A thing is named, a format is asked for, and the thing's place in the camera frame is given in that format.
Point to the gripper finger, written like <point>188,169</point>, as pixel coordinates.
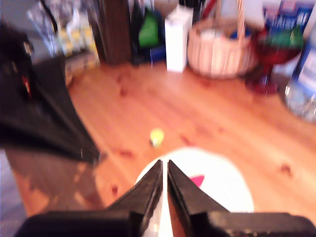
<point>59,81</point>
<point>145,197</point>
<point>37,123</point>
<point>187,195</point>

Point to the green coffee capsule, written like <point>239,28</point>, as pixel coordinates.
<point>156,137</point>

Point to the white round plate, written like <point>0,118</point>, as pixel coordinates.
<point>177,151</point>

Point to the clear yellow plastic package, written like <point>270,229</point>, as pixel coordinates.
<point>79,44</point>

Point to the dark brown block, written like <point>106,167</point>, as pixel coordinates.
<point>113,32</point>

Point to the black green blue package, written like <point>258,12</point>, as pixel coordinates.
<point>148,37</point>

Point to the white printed carton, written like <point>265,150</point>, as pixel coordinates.
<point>177,42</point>

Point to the red glass goblet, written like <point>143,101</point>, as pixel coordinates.
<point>269,61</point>

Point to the large clear water bottle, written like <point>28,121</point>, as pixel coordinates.
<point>306,86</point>

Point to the green foil wrapper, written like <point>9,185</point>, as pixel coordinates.
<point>284,39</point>

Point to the blue Ciobar packet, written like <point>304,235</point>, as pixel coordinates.
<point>286,17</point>

